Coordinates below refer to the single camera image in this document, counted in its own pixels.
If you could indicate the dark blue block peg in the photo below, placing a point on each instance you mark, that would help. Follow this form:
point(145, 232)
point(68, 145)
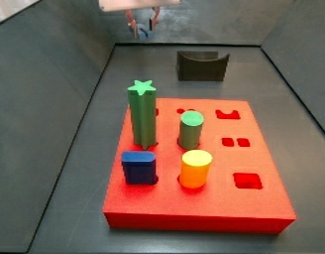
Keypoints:
point(139, 167)

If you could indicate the blue double-square slotted block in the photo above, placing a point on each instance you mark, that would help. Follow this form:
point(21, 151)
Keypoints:
point(143, 34)

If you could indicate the yellow cylinder peg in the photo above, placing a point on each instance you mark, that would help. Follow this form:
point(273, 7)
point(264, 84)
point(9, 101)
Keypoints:
point(195, 167)

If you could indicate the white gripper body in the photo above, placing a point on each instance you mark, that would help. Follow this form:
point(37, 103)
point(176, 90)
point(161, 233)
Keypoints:
point(119, 5)

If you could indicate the black curved holder stand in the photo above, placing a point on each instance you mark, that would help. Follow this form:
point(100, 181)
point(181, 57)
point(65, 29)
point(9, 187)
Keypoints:
point(201, 66)

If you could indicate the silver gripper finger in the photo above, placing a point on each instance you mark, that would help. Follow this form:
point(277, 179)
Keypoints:
point(132, 23)
point(153, 19)

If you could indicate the green star-shaped peg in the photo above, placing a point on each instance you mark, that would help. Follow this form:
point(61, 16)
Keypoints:
point(141, 98)

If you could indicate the green cylinder peg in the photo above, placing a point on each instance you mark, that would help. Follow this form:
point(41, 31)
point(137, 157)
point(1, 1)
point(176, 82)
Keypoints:
point(191, 127)

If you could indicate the red shape-sorter board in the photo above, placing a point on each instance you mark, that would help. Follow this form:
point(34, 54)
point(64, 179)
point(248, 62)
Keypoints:
point(217, 180)

